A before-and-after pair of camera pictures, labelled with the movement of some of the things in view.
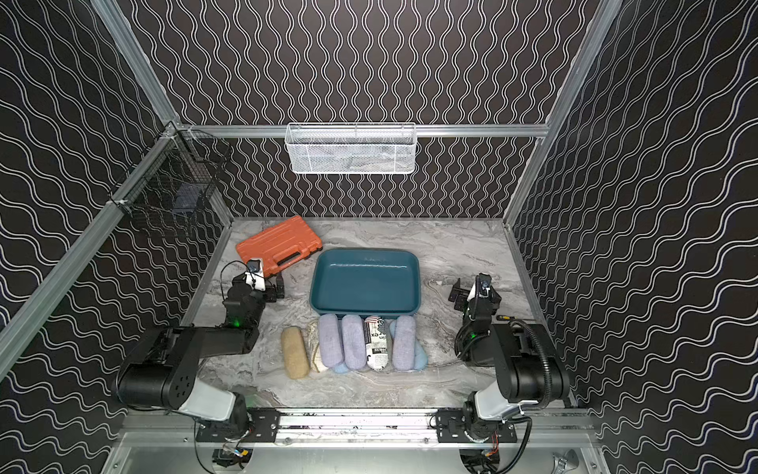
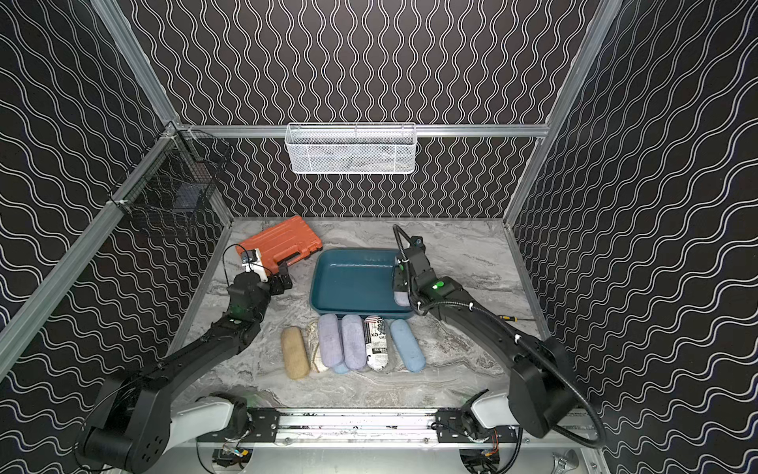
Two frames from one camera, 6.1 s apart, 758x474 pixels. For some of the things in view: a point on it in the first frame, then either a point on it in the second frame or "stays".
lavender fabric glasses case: [404, 343] -> [402, 298]
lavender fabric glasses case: [330, 348] stays
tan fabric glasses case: [296, 358] stays
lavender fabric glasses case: [354, 346] stays
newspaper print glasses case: [376, 343] stays
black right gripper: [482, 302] -> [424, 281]
